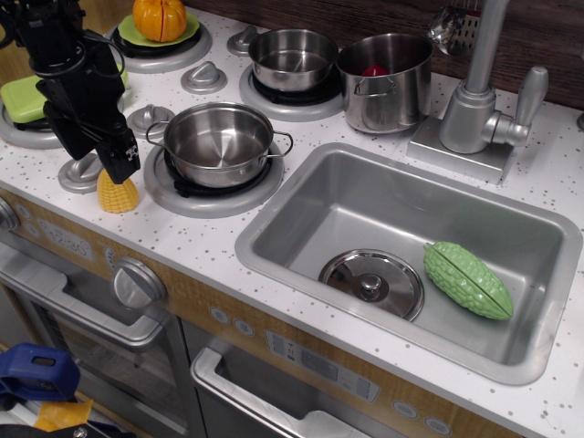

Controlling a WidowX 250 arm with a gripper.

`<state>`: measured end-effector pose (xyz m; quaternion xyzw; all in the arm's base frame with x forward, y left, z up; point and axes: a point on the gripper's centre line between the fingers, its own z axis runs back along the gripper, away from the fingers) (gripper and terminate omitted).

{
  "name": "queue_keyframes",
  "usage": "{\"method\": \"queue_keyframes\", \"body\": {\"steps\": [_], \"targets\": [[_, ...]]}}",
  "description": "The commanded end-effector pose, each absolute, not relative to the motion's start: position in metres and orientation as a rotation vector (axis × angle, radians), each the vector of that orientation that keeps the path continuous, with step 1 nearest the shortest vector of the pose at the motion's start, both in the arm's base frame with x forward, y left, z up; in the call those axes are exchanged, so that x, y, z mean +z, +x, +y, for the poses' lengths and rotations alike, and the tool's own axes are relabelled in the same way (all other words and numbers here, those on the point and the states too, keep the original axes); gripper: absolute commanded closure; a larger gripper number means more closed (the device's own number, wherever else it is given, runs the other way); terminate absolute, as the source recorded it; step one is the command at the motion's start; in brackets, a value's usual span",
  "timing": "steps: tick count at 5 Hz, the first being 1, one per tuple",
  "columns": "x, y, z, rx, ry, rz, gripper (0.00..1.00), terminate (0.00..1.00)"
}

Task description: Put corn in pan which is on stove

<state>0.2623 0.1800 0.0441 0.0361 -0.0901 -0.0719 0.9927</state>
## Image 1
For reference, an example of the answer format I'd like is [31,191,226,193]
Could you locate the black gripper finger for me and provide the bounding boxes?
[43,101,96,160]
[96,128,141,184]

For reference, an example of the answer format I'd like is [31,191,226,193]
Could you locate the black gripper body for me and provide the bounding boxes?
[36,30,129,160]

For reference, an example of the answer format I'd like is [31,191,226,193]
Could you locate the yellow toy corn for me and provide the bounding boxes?
[97,170,140,214]

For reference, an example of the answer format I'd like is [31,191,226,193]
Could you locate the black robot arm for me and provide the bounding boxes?
[1,1,141,184]

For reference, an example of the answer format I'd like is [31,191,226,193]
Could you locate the grey stove knob front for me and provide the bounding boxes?
[57,152,103,194]

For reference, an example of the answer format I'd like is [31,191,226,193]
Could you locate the grey stove knob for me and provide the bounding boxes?
[57,152,103,194]
[226,26,259,57]
[181,61,228,95]
[127,104,175,140]

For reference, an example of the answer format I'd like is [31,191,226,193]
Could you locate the grey stove knob middle left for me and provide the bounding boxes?
[127,104,175,140]

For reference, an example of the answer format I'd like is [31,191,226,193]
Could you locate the front left stove burner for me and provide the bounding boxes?
[1,102,62,150]

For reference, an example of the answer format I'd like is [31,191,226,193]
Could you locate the stove burner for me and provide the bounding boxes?
[105,8,212,74]
[239,65,343,122]
[143,147,284,219]
[1,102,62,150]

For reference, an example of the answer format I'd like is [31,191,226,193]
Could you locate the front right stove burner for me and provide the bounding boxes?
[143,147,284,219]

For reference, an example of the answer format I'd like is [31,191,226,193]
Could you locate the rear left stove burner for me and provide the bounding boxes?
[105,8,212,74]

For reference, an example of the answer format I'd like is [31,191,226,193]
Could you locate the grey stove knob centre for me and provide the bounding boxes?
[181,61,228,95]

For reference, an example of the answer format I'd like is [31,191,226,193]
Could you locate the rear right stove burner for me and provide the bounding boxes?
[239,65,343,122]

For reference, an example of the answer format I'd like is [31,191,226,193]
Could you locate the grey stove knob rear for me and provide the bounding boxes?
[226,26,259,57]

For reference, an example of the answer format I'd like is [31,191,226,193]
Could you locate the green square plate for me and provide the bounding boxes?
[1,62,126,132]

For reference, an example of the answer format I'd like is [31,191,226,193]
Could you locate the green round plate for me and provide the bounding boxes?
[117,13,200,47]

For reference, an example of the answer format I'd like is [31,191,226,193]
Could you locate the orange toy pumpkin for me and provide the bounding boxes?
[132,0,188,42]

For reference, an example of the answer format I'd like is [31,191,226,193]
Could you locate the small silver dial left edge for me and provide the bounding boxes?
[0,198,20,231]

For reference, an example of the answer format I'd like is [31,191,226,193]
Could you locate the silver oven dial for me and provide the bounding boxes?
[110,256,167,310]

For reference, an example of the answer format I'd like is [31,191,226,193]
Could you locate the small steel pot rear burner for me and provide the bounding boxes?
[248,28,339,92]

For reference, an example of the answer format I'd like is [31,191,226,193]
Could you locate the blue clamp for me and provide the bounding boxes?
[1,343,80,411]

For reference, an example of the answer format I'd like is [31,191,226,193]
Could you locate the red toy in pot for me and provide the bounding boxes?
[360,64,390,77]

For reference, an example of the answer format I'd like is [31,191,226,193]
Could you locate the tall steel stock pot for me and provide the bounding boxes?
[336,33,433,134]

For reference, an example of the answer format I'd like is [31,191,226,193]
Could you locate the steel pot lid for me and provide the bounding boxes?
[318,249,424,321]

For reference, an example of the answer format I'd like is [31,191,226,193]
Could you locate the hanging steel utensil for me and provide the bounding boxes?
[427,5,455,50]

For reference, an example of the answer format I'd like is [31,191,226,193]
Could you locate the silver toy faucet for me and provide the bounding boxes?
[407,1,548,184]

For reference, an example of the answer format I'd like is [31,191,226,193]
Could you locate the green toy bitter melon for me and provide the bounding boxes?
[423,241,514,320]

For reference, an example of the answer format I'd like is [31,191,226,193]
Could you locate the hanging metal grater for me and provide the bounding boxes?
[446,1,481,56]

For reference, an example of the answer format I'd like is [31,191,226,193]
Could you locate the grey sink basin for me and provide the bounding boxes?
[235,143,583,385]

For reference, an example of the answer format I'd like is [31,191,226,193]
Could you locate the steel pan with two handles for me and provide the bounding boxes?
[146,102,294,189]

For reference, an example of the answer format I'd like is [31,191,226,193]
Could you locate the oven door with handle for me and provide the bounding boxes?
[1,244,206,437]

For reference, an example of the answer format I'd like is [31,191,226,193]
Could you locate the dishwasher door with handle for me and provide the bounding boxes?
[182,322,398,437]

